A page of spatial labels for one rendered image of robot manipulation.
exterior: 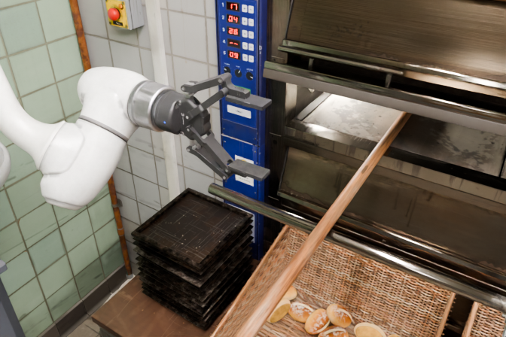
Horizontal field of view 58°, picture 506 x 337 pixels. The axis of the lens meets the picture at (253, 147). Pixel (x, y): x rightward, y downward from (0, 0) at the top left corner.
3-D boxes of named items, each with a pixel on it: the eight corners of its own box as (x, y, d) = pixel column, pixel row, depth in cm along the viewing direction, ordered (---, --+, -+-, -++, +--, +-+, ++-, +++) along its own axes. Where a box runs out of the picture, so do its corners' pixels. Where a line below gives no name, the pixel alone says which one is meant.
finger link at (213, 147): (188, 125, 80) (184, 129, 81) (228, 174, 80) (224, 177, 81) (202, 116, 83) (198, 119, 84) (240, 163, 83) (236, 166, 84)
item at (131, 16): (123, 20, 159) (119, -9, 153) (144, 25, 154) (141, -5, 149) (108, 25, 153) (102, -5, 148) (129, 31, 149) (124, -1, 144)
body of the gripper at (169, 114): (178, 82, 85) (218, 93, 81) (182, 122, 89) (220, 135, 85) (150, 97, 79) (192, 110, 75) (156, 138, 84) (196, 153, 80)
